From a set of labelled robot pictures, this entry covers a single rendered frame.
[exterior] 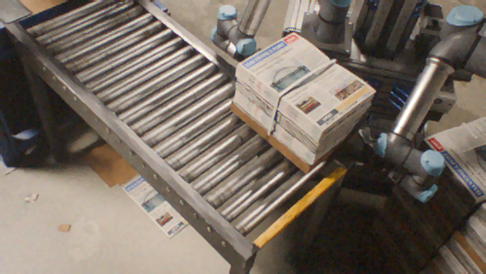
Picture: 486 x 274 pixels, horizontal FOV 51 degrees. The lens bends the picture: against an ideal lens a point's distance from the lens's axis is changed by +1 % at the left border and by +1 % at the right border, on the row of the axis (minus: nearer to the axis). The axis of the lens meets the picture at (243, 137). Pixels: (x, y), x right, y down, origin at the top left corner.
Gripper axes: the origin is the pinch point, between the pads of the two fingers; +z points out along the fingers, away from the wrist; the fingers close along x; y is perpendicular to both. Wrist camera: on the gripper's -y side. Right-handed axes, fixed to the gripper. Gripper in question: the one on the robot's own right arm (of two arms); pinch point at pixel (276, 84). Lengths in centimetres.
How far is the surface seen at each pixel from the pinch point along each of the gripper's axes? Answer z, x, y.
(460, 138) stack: 64, 28, 5
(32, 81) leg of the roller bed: -79, -62, -21
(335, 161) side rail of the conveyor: 39.4, -12.4, 0.6
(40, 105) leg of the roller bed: -79, -62, -36
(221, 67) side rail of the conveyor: -19.3, -11.6, 1.7
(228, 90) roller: -8.6, -18.0, 1.3
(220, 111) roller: -2.9, -28.1, 1.6
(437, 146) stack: 61, 18, 4
